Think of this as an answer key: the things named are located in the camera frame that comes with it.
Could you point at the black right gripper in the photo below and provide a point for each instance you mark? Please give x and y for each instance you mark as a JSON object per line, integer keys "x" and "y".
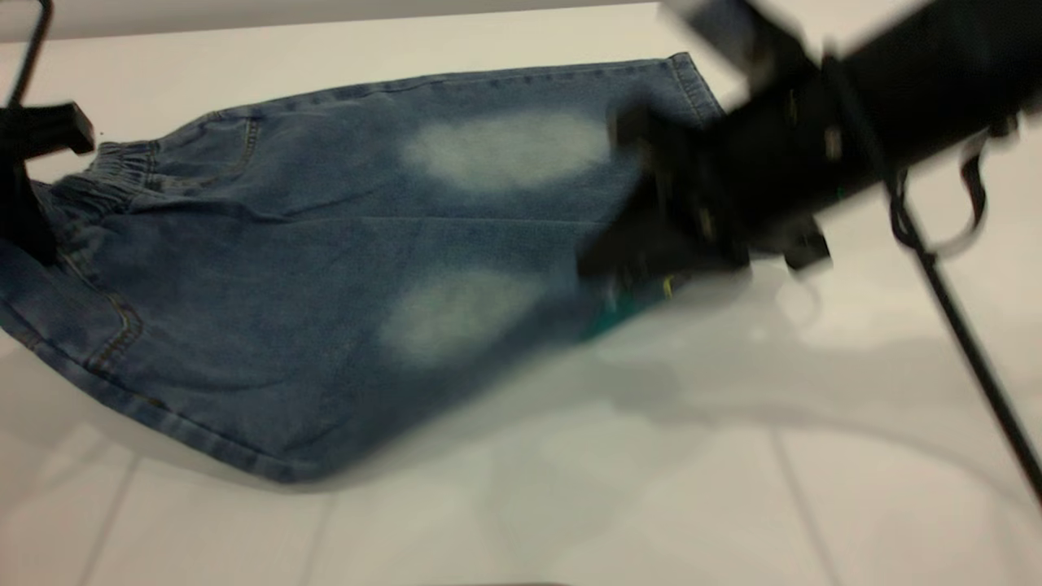
{"x": 716, "y": 195}

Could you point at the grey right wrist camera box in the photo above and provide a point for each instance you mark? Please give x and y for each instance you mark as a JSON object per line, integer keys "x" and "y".
{"x": 733, "y": 32}

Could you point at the blue denim children's jeans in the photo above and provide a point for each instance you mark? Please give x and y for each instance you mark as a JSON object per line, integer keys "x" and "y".
{"x": 285, "y": 325}

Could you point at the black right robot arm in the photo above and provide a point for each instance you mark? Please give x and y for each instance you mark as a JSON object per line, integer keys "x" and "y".
{"x": 936, "y": 73}

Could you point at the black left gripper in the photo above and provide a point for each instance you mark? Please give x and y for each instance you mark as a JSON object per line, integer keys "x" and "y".
{"x": 45, "y": 129}

